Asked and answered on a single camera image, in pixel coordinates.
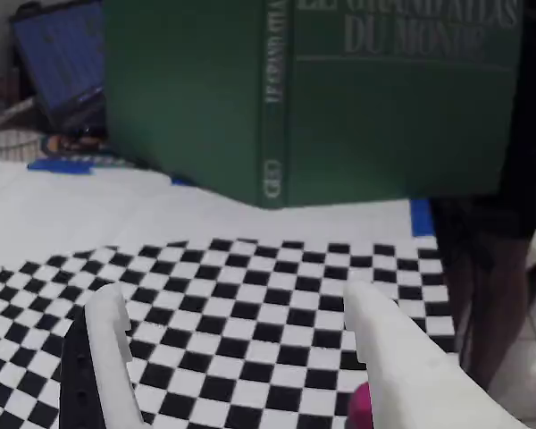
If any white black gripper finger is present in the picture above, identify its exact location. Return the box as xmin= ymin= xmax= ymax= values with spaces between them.
xmin=58 ymin=282 xmax=147 ymax=429

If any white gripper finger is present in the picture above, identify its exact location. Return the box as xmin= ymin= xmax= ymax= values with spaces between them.
xmin=342 ymin=280 xmax=532 ymax=429

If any pink faceted ball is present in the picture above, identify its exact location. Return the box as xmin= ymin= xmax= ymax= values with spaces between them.
xmin=347 ymin=382 xmax=373 ymax=429

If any black white checkerboard paper mat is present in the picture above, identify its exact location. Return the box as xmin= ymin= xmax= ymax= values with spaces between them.
xmin=0 ymin=158 xmax=456 ymax=429

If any person in black clothes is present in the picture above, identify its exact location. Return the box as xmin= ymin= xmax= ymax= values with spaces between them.
xmin=428 ymin=0 xmax=536 ymax=394

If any green atlas book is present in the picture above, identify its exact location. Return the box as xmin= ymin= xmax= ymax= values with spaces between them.
xmin=101 ymin=0 xmax=526 ymax=211

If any laptop with blue screen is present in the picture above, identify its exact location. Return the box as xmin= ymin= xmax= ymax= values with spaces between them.
xmin=7 ymin=0 xmax=109 ymax=135

